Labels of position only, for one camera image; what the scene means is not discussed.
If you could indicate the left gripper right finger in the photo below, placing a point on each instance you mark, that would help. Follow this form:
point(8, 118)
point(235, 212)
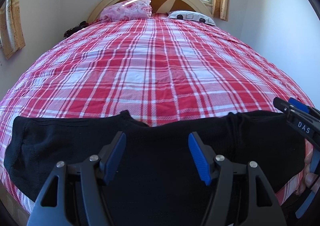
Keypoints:
point(217, 169)

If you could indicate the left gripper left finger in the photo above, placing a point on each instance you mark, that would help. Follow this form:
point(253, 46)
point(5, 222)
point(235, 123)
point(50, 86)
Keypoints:
point(73, 193)

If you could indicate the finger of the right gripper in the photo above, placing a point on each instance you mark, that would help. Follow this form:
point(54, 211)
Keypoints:
point(302, 107)
point(284, 106)

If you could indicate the black pants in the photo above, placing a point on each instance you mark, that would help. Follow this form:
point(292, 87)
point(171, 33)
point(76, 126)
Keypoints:
point(157, 181)

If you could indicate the person's right hand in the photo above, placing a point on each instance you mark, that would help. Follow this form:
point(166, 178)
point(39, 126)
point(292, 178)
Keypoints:
point(309, 180)

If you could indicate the red plaid bed cover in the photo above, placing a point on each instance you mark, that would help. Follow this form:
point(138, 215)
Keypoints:
point(161, 70)

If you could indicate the white black patterned pillow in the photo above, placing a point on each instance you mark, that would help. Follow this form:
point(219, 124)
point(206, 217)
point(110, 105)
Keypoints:
point(191, 16)

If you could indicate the pink floral pillow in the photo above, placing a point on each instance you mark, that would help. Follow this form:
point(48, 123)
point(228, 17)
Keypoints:
point(127, 10)

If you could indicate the yellow curtain left window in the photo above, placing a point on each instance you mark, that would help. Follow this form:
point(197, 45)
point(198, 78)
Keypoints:
point(12, 39)

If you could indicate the dark item beside bed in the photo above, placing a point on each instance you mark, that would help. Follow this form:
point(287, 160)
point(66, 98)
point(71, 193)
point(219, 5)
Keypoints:
point(75, 29)

